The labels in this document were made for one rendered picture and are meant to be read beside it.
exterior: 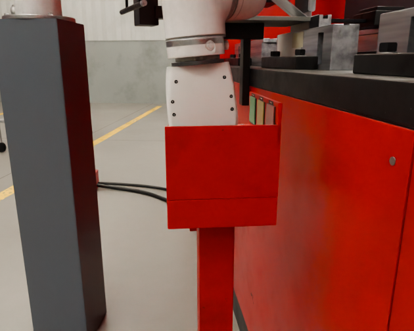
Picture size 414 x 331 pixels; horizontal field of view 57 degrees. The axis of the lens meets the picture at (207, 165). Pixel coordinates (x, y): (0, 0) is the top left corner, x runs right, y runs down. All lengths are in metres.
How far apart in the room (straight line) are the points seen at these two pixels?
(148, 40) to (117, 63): 0.83
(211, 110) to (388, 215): 0.26
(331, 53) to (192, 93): 0.43
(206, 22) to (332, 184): 0.29
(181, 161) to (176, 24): 0.18
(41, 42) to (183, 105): 0.66
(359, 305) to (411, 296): 0.12
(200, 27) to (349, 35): 0.46
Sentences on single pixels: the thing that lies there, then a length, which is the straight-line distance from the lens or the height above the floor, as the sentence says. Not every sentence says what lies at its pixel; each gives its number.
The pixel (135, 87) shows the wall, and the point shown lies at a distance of 8.57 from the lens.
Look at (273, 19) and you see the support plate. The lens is 1.02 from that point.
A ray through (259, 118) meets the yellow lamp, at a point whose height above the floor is 0.80.
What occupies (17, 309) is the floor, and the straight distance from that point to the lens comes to 1.68.
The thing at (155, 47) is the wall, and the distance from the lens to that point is 8.44.
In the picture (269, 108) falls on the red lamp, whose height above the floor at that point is 0.83.
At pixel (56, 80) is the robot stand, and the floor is 0.84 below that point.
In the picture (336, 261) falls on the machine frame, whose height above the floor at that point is 0.61.
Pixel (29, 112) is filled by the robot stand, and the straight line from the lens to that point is 1.17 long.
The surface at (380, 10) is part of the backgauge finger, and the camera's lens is 1.18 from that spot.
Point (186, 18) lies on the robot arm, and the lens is 0.53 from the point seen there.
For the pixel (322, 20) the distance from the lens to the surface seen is 1.01.
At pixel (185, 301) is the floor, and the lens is 1.57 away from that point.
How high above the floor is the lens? 0.90
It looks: 15 degrees down
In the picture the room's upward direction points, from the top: straight up
